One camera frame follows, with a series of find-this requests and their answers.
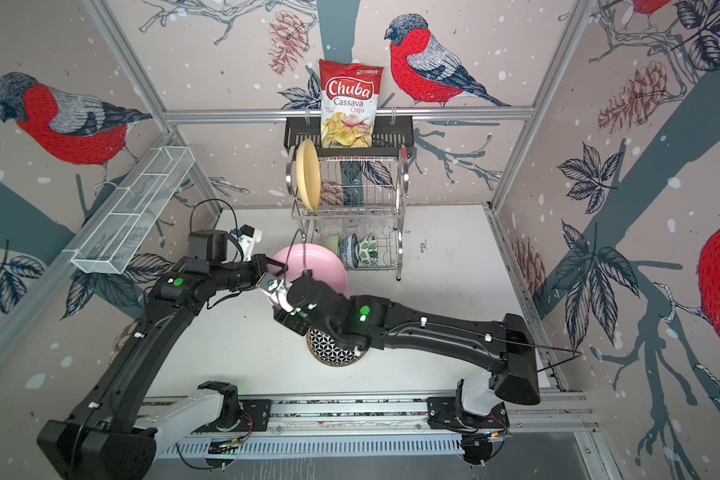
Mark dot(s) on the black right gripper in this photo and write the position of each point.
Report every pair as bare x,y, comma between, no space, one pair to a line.
291,321

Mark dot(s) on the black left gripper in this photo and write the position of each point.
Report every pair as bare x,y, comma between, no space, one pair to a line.
260,266

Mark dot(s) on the light green bowl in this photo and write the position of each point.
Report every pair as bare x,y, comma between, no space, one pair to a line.
332,243

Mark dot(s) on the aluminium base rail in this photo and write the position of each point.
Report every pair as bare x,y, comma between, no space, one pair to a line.
414,423

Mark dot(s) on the white wire mesh basket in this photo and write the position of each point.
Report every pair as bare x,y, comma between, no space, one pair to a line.
138,204

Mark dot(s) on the aluminium frame corner post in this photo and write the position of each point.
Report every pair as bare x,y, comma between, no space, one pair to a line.
104,19

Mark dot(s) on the blue white patterned bowl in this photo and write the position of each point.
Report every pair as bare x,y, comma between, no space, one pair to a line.
348,251

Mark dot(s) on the pink plate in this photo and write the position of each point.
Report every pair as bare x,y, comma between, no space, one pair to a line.
323,263

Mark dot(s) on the red Chuba chips bag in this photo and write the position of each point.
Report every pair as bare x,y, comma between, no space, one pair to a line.
349,89

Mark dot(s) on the white patterned plate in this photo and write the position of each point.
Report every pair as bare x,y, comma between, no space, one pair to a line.
324,349

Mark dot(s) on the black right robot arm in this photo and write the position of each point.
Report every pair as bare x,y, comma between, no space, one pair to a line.
505,349

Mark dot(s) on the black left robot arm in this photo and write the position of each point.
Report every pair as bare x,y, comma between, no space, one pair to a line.
100,439

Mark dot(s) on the silver two-tier dish rack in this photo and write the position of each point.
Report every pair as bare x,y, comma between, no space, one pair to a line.
361,194

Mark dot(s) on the yellow plate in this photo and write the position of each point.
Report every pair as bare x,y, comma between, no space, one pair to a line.
308,175

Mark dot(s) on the black wall shelf basket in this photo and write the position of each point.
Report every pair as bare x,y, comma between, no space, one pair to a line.
382,135

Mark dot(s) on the green leaf patterned bowl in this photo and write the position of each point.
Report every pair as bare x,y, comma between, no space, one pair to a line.
368,251

